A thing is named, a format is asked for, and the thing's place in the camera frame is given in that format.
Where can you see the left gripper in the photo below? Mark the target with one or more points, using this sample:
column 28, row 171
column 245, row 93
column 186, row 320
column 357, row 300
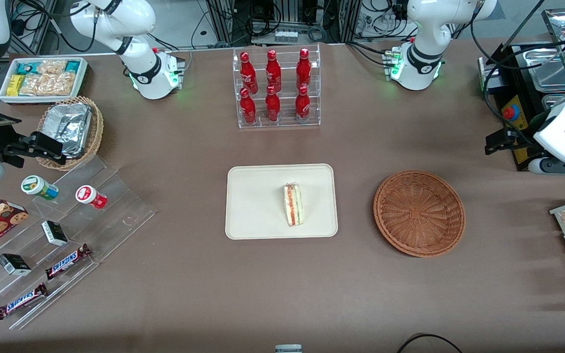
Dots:
column 517, row 137

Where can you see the triangular sandwich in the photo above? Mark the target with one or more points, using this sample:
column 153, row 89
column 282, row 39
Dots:
column 293, row 206

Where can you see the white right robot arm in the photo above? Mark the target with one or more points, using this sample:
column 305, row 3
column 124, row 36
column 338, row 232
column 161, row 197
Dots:
column 135, row 19

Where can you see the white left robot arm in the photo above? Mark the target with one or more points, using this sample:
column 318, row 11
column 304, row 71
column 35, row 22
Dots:
column 424, row 29

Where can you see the oval light wicker basket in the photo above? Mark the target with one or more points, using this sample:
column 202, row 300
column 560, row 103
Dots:
column 97, row 132

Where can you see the round brown wicker basket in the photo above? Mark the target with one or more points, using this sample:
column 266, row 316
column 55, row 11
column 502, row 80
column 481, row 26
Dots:
column 420, row 213

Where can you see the cream rectangular serving tray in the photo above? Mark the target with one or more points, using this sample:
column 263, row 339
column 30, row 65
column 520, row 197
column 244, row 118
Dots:
column 258, row 211

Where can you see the green lidded snack cup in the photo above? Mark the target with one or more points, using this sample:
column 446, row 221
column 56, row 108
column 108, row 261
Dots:
column 35, row 185

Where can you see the stacked aluminium foil trays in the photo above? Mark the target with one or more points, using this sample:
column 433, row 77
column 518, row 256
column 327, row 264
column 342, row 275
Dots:
column 69, row 125

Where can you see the steel food pan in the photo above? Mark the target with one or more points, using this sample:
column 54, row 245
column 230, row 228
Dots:
column 552, row 101
column 550, row 73

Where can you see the yellow snack packet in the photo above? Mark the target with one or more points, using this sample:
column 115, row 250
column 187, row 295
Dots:
column 15, row 85

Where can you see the clear bag of puffed snacks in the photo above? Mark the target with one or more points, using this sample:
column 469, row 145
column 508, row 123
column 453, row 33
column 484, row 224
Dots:
column 47, row 84

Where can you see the grey box with green light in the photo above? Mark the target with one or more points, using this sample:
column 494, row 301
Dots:
column 489, row 73

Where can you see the red lidded snack cup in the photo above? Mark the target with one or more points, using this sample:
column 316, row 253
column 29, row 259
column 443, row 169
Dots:
column 86, row 194

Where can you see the teal snack packet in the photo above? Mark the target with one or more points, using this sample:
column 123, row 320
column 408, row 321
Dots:
column 27, row 67

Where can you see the white plastic snack bin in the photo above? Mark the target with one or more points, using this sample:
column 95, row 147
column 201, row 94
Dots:
column 82, row 78

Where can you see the small black carton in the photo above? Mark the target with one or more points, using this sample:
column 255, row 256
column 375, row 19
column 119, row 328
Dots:
column 13, row 264
column 55, row 233

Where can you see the clear acrylic stepped display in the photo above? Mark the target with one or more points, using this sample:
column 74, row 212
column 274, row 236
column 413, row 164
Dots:
column 115, row 211

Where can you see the Snickers chocolate bar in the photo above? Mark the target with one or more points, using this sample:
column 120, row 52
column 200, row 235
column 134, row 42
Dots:
column 20, row 301
column 66, row 262

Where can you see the red soda bottle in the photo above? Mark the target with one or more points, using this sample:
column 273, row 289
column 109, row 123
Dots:
column 248, row 73
column 272, row 105
column 303, row 68
column 302, row 105
column 247, row 108
column 273, row 71

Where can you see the clear acrylic bottle rack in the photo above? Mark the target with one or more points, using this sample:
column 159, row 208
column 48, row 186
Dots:
column 285, row 122

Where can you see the white power strip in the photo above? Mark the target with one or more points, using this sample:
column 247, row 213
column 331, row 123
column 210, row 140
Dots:
column 286, row 37

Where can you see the small grey striped object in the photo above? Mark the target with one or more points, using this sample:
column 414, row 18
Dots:
column 288, row 349

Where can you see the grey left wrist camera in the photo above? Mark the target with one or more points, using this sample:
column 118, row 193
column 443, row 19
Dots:
column 557, row 166

